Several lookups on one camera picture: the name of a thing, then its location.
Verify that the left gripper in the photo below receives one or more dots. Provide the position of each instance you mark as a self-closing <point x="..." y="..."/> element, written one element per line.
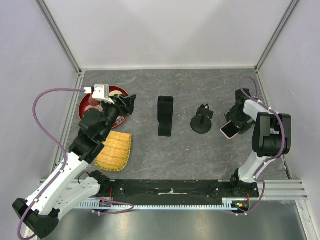
<point x="127" y="102"/>

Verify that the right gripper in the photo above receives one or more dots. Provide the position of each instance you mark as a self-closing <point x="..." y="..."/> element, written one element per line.
<point x="243" y="126"/>

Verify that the pink case smartphone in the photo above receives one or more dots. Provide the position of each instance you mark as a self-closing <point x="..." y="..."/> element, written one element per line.
<point x="230" y="130"/>

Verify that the black smartphone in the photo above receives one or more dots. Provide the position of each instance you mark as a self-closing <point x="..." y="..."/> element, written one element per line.
<point x="165" y="107"/>

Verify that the black round-base phone holder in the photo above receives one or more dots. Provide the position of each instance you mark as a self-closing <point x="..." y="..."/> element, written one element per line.
<point x="201" y="123"/>

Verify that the black folding phone stand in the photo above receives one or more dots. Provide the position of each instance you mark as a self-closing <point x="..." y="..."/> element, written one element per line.
<point x="165" y="128"/>

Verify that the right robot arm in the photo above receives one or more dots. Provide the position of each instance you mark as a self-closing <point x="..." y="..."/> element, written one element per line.
<point x="270" y="140"/>

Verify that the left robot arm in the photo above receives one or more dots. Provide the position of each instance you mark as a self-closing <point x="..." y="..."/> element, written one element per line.
<point x="42" y="211"/>

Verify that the beige mug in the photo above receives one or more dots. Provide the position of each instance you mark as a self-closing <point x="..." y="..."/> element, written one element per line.
<point x="115" y="93"/>

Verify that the red round tray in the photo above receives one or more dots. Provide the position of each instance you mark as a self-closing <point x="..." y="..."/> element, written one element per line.
<point x="85" y="105"/>

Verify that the pink mug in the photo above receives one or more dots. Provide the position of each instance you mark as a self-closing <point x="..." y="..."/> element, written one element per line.
<point x="93" y="104"/>

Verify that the woven bamboo tray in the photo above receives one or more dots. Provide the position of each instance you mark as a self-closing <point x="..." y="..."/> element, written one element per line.
<point x="116" y="152"/>

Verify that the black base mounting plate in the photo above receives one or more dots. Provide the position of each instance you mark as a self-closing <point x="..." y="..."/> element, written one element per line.
<point x="175" y="192"/>

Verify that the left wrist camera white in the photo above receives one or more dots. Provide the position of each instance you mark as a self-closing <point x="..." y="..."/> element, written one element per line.
<point x="98" y="93"/>

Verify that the slotted cable duct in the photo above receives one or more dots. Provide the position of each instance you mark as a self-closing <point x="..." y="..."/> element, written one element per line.
<point x="95" y="204"/>

